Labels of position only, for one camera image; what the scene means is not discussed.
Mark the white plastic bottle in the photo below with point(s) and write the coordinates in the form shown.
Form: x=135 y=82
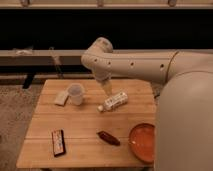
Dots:
x=113 y=102

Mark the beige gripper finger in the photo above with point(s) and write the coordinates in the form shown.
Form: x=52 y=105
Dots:
x=107 y=87

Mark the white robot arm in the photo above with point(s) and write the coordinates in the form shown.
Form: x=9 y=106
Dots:
x=184 y=113

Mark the orange plate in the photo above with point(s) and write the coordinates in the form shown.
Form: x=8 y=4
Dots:
x=141 y=142

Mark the clear plastic cup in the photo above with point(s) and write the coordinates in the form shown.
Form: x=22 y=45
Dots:
x=76 y=92

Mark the wooden table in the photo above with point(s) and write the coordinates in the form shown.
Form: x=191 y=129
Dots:
x=80 y=124

